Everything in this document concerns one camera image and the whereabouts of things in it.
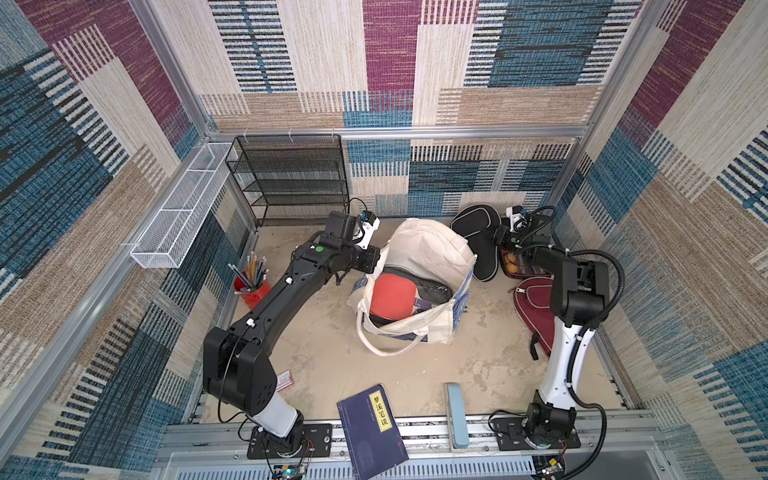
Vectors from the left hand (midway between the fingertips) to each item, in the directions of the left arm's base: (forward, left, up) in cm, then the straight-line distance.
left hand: (379, 255), depth 82 cm
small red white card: (-26, +26, -22) cm, 43 cm away
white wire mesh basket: (-2, +49, +11) cm, 50 cm away
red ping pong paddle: (-1, -4, -19) cm, 20 cm away
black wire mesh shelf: (+38, +32, -3) cm, 50 cm away
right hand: (+19, -37, -13) cm, 44 cm away
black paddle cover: (+21, -33, -10) cm, 41 cm away
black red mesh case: (+9, -47, -18) cm, 51 cm away
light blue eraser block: (-36, -18, -18) cm, 44 cm away
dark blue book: (-38, +3, -22) cm, 44 cm away
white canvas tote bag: (+5, -15, -3) cm, 17 cm away
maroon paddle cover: (-6, -47, -17) cm, 50 cm away
